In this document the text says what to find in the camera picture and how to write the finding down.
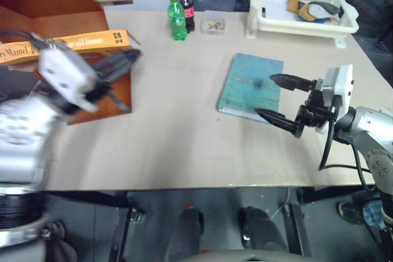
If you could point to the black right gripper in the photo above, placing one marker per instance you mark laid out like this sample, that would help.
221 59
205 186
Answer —
316 111

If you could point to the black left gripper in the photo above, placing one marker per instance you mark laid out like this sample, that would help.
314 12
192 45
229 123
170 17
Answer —
99 88

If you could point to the teal hardcover book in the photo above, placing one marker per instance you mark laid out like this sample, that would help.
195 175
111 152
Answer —
245 90

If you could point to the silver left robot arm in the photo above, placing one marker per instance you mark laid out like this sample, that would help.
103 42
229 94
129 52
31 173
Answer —
21 139

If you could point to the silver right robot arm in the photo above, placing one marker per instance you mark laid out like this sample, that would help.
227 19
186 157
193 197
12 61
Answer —
368 127

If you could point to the orange hardcover book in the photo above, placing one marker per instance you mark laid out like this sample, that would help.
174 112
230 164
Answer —
92 43

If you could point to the white plastic basket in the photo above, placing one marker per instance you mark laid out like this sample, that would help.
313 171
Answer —
276 22

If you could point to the green soda bottle yellow cap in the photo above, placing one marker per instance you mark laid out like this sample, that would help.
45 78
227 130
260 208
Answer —
177 19

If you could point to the yellow cloth glove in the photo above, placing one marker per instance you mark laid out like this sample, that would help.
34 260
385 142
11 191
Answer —
295 5

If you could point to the cola bottle red cap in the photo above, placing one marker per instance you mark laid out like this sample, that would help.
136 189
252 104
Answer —
189 13

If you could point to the grey white cloth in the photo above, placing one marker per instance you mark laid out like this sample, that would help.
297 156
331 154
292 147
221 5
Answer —
322 10

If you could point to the clear box of coloured pins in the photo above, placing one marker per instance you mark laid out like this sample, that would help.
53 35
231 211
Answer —
213 25

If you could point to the dark shoe with jeans leg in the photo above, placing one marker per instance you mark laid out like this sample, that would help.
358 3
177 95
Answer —
353 213

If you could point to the dark rounded shape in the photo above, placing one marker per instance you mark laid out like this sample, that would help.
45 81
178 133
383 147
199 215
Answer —
261 231

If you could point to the grey robot torso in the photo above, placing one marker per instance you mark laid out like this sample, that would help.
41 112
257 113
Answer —
251 257

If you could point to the brown shoe with dark trouser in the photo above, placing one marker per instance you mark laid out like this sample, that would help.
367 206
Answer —
58 243

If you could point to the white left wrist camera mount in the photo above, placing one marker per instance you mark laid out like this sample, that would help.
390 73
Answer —
64 71

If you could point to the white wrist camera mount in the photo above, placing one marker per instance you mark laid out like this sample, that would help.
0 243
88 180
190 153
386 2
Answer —
342 81
64 71

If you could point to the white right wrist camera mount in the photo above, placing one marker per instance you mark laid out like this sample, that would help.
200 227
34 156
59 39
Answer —
342 81

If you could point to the black metal table frame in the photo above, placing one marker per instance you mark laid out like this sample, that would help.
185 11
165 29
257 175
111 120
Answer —
118 228

